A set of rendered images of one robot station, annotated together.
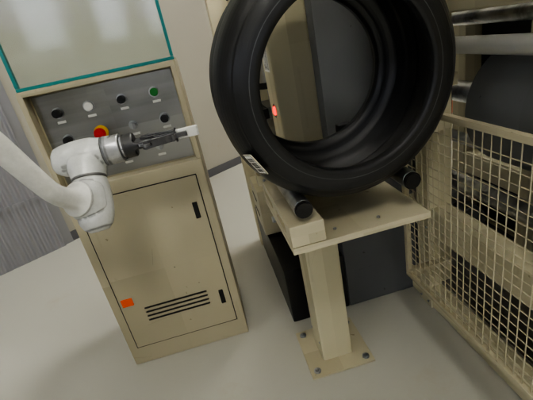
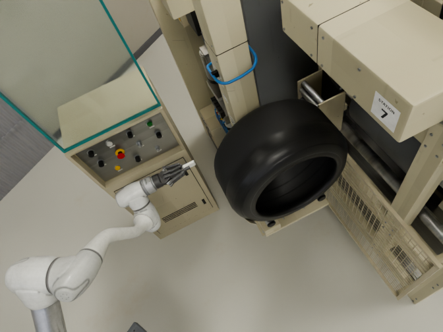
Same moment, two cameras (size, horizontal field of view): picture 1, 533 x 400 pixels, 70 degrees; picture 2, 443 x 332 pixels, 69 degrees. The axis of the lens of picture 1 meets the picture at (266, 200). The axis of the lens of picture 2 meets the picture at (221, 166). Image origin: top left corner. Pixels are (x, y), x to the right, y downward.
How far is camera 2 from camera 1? 1.12 m
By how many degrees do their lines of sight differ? 32
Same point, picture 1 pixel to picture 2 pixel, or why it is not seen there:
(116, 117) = (128, 142)
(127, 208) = not seen: hidden behind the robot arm
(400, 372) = (306, 226)
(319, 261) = not seen: hidden behind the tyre
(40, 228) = (32, 141)
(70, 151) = (128, 199)
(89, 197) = (151, 222)
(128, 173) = (141, 166)
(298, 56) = not seen: hidden behind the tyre
